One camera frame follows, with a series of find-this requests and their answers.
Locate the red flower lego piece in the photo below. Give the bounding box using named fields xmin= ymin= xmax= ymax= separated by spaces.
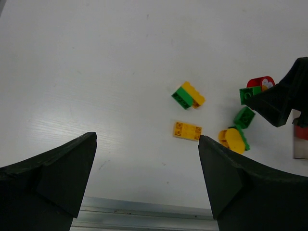
xmin=246 ymin=76 xmax=275 ymax=91

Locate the yellow oval lego piece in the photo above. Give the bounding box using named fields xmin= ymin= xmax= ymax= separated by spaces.
xmin=218 ymin=128 xmax=245 ymax=154

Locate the green lego on yellow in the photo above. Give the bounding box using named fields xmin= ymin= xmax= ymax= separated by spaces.
xmin=171 ymin=87 xmax=193 ymax=110

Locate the yellow sloped lego brick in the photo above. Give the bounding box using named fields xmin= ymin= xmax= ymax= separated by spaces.
xmin=181 ymin=81 xmax=205 ymax=109

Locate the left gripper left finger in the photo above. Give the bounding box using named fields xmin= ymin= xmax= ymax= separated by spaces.
xmin=0 ymin=132 xmax=97 ymax=231

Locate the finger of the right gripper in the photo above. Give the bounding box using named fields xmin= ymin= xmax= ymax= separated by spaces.
xmin=244 ymin=57 xmax=308 ymax=127

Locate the green lego under oval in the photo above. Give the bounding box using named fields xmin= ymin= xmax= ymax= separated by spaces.
xmin=229 ymin=124 xmax=250 ymax=151

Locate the small green lego brick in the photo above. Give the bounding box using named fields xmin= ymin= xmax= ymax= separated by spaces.
xmin=239 ymin=86 xmax=261 ymax=105

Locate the green 2x2 lego brick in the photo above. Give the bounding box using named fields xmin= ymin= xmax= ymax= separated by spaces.
xmin=233 ymin=106 xmax=255 ymax=129

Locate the small red lego piece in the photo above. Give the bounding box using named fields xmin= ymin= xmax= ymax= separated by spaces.
xmin=294 ymin=126 xmax=308 ymax=140

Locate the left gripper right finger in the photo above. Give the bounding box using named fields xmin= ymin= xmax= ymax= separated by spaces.
xmin=198 ymin=135 xmax=308 ymax=231

